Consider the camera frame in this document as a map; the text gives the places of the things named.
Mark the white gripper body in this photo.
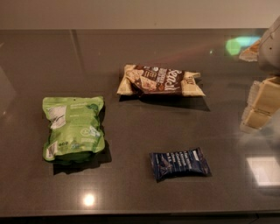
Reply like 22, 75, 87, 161
258, 16, 280, 76

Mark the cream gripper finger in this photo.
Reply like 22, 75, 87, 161
248, 76, 280, 114
240, 107, 270, 133

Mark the green rice chip bag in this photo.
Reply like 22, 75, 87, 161
42, 96, 105, 165

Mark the brown chip bag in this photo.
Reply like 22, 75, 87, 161
117, 65, 205, 97

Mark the dark blue snack bar wrapper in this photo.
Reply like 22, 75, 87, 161
150, 147, 211, 181

